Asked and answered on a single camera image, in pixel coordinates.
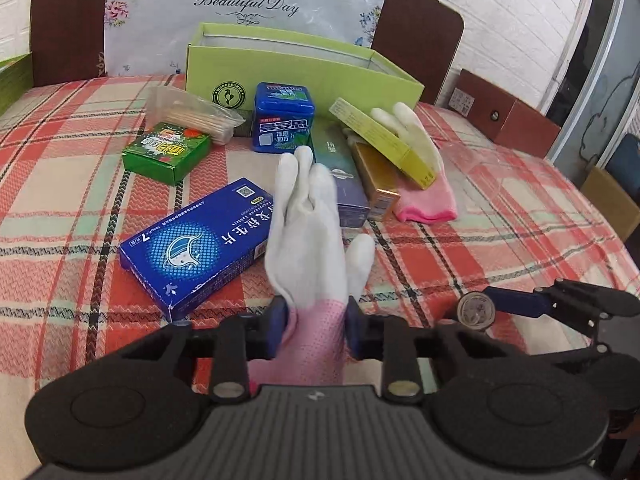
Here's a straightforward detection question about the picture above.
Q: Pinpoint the gold box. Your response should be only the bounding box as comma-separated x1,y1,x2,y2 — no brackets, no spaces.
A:
347,135,401,222

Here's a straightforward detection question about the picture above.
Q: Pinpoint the plaid cloth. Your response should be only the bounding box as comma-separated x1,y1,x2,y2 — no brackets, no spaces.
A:
0,72,640,411

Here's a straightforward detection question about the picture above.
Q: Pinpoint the brown wooden cabinet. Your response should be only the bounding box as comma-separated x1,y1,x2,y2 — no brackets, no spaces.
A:
447,69,561,158

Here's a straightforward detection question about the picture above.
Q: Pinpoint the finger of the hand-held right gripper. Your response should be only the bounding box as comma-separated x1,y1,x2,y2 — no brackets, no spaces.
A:
537,342,640,366
487,280,640,333

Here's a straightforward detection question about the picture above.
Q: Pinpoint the white glove with pink cuff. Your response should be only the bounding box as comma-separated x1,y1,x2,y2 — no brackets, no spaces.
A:
247,146,376,386
370,102,460,222

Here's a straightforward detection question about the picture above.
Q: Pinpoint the blue square tin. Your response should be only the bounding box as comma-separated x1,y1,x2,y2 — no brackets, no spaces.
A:
253,82,316,153

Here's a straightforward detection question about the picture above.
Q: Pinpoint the teal and purple box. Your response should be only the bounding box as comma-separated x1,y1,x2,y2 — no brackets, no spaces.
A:
309,122,371,228

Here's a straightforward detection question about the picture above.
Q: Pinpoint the clear plastic box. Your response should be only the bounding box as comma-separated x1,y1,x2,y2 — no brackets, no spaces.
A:
440,142,551,201

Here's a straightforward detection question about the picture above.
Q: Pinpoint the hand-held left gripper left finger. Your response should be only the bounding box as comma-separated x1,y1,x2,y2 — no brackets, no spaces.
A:
122,296,290,405

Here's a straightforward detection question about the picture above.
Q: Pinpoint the flat yellow box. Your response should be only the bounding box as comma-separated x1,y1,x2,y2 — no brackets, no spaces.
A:
329,97,437,190

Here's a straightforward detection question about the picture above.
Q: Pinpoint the large light green box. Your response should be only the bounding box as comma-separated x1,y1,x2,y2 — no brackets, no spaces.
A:
186,22,426,111

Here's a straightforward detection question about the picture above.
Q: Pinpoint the blue flat medicine box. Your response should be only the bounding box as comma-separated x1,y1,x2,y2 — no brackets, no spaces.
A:
119,177,273,323

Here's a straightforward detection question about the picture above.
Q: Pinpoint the glass door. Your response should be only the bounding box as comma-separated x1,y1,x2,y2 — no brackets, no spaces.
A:
545,0,640,171

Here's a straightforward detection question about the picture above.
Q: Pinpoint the cardboard box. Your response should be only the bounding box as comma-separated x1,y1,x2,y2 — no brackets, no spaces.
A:
580,165,640,241

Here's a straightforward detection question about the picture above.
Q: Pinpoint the brown wooden headboard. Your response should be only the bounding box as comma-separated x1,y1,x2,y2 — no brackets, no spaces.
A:
30,0,463,106

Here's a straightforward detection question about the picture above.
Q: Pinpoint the small olive box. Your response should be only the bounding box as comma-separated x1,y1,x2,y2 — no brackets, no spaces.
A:
232,110,257,137

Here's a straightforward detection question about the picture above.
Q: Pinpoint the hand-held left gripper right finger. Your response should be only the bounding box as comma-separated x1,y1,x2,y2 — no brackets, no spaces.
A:
346,296,501,403

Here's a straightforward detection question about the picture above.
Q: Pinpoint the clear bag of toothpicks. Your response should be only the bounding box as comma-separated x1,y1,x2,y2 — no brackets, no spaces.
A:
145,85,246,146

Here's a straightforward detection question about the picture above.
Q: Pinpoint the round silver coin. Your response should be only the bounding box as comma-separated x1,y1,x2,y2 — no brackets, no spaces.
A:
457,294,496,332

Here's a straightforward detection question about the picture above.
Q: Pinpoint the small green carton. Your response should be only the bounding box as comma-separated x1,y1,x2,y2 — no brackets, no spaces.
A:
122,121,212,184

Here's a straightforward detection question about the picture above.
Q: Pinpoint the green box lid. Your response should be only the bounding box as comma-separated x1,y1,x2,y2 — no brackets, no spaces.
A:
0,52,33,116

